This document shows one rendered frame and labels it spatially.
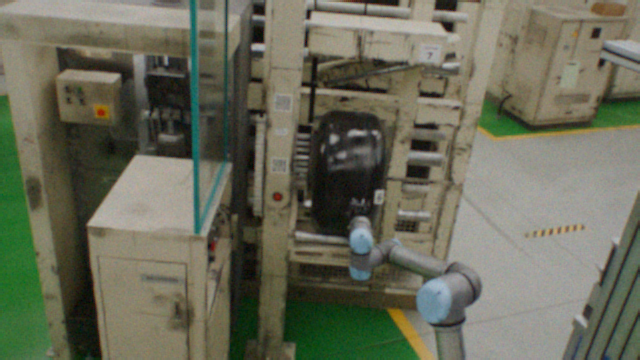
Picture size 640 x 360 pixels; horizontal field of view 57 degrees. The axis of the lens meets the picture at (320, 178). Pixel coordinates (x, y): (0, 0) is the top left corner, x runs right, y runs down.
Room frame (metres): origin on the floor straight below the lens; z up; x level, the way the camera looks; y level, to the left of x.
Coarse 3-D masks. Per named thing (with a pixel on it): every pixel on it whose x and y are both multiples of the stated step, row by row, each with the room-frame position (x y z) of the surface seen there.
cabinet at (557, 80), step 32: (544, 32) 6.23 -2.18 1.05; (576, 32) 6.16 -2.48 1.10; (608, 32) 6.33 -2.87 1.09; (512, 64) 6.56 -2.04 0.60; (544, 64) 6.12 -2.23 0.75; (576, 64) 6.21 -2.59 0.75; (608, 64) 6.39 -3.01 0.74; (544, 96) 6.09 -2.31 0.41; (576, 96) 6.26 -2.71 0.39; (544, 128) 6.16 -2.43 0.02
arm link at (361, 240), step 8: (352, 224) 1.78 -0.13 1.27; (360, 224) 1.76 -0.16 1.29; (368, 224) 1.78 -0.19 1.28; (352, 232) 1.72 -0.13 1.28; (360, 232) 1.70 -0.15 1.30; (368, 232) 1.71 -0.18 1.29; (352, 240) 1.68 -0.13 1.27; (360, 240) 1.67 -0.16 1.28; (368, 240) 1.67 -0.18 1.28; (352, 248) 1.70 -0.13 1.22; (360, 248) 1.67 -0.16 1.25; (368, 248) 1.67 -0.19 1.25
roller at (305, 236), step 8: (296, 232) 2.23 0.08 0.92; (304, 232) 2.23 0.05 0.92; (312, 232) 2.24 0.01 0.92; (296, 240) 2.22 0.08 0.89; (304, 240) 2.22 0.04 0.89; (312, 240) 2.22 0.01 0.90; (320, 240) 2.22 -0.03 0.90; (328, 240) 2.22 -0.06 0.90; (336, 240) 2.22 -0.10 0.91; (344, 240) 2.22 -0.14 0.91
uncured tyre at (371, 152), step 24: (336, 120) 2.32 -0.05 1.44; (360, 120) 2.34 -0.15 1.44; (336, 144) 2.20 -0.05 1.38; (360, 144) 2.21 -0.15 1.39; (384, 144) 2.26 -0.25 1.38; (336, 168) 2.14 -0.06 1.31; (360, 168) 2.14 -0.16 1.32; (384, 168) 2.19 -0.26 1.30; (312, 192) 2.17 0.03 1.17; (336, 192) 2.10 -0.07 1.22; (360, 192) 2.11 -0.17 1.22; (312, 216) 2.17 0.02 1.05; (336, 216) 2.11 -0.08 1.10
